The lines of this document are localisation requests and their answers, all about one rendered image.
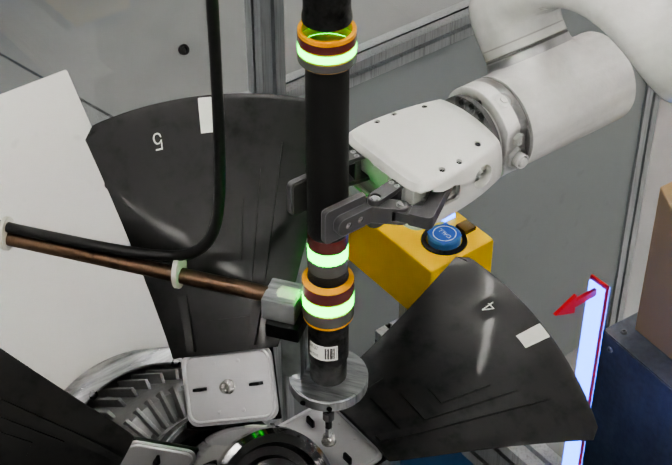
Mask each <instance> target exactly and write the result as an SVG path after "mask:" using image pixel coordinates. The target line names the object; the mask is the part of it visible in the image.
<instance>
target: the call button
mask: <svg viewBox="0 0 672 465"><path fill-rule="evenodd" d="M427 233H428V235H427V241H428V244H429V245H430V246H431V247H433V248H435V249H438V250H442V251H448V250H453V249H456V248H457V247H458V246H459V245H460V244H461V236H462V234H461V232H460V231H459V229H457V228H456V227H454V226H452V225H449V224H448V223H446V222H445V223H443V224H439V225H436V226H434V227H433V228H432V229H430V230H429V231H427Z"/></svg>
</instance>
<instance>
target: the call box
mask: <svg viewBox="0 0 672 465"><path fill-rule="evenodd" d="M464 220H466V218H465V217H463V216H462V215H461V214H459V213H458V212H455V217H454V218H452V219H450V220H448V221H446V223H448V224H449V225H452V226H454V227H456V224H458V223H460V222H462V221H464ZM427 231H429V230H425V229H422V230H412V229H409V228H407V227H405V226H403V225H390V224H383V225H382V226H380V227H379V228H370V227H368V226H367V225H366V226H365V227H363V228H361V229H359V230H356V231H354V232H352V233H350V234H349V254H348V258H349V260H350V261H351V262H352V263H353V264H355V265H356V266H357V267H358V268H359V269H361V270H362V271H363V272H364V273H365V274H366V275H368V276H369V277H370V278H371V279H372V280H373V281H375V282H376V283H377V284H378V285H379V286H380V287H382V288H383V289H384V290H385V291H386V292H387V293H389V294H390V295H391V296H392V297H393V298H394V299H396V300H397V301H398V302H399V303H400V304H402V305H403V306H404V307H405V308H406V309H407V310H408V308H409V307H410V306H411V305H412V304H413V303H414V302H415V301H416V300H417V299H418V298H419V297H420V296H421V295H422V294H423V292H424V291H425V290H426V289H427V288H428V287H429V286H430V285H431V284H432V283H433V282H434V280H435V279H436V278H437V277H438V276H439V275H440V274H441V273H442V272H443V270H444V269H445V268H446V267H447V266H448V265H449V264H450V263H451V261H452V260H453V259H454V258H455V257H470V258H471V259H473V260H474V261H476V262H477V263H479V264H480V265H481V266H483V267H484V268H485V269H487V270H488V271H489V272H490V273H491V263H492V252H493V239H492V238H491V237H490V236H488V235H487V234H486V233H484V232H483V231H482V230H480V229H479V228H478V227H476V230H474V231H472V232H470V233H468V234H466V235H465V234H464V233H463V232H461V231H460V230H459V231H460V232H461V234H462V236H461V244H460V245H459V246H458V247H457V248H456V249H453V250H448V251H442V250H438V249H435V248H433V247H431V246H430V245H429V244H428V241H427V235H428V233H427Z"/></svg>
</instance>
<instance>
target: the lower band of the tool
mask: <svg viewBox="0 0 672 465"><path fill-rule="evenodd" d="M307 272H308V267H307V268H306V269H305V270H304V272H303V274H302V282H303V284H304V286H305V287H306V288H307V289H308V290H309V291H311V292H313V293H315V294H318V295H323V296H333V295H338V294H341V293H343V292H345V291H347V290H348V289H349V288H350V287H351V286H352V284H353V282H354V274H353V272H352V270H351V269H350V268H349V267H348V272H349V277H348V280H347V281H346V282H345V283H344V284H343V285H341V286H339V287H336V288H331V289H325V288H320V287H317V286H315V285H313V284H312V283H311V282H310V281H309V280H308V278H307ZM305 299H306V298H305ZM350 299H351V298H350ZM350 299H349V300H350ZM306 300H307V299H306ZM349 300H348V301H349ZM307 301H308V300H307ZM348 301H346V302H348ZM308 302H310V301H308ZM346 302H344V303H342V304H340V305H343V304H345V303H346ZM310 303H311V304H313V305H316V304H314V303H312V302H310ZM340 305H336V306H320V305H316V306H319V307H326V308H330V307H337V306H340ZM351 309H352V308H351ZM351 309H350V310H351ZM305 310H306V309H305ZM350 310H349V311H350ZM306 311H307V310H306ZM349 311H348V312H349ZM307 312H308V311H307ZM348 312H347V313H348ZM308 313H309V312H308ZM347 313H345V314H347ZM309 314H311V313H309ZM345 314H344V315H345ZM311 315H313V314H311ZM344 315H341V316H344ZM313 316H315V315H313ZM341 316H338V317H334V318H322V317H318V316H315V317H317V318H322V319H335V318H339V317H341ZM352 319H353V318H352ZM352 319H351V320H350V322H351V321H352ZM304 320H305V319H304ZM305 322H306V323H307V324H308V325H309V326H311V327H312V328H314V329H317V330H321V331H335V330H339V329H342V328H344V327H346V326H347V325H348V324H349V323H350V322H349V323H347V324H346V325H344V326H342V327H340V328H336V329H320V328H317V327H314V326H312V325H310V324H309V323H308V322H307V321H306V320H305Z"/></svg>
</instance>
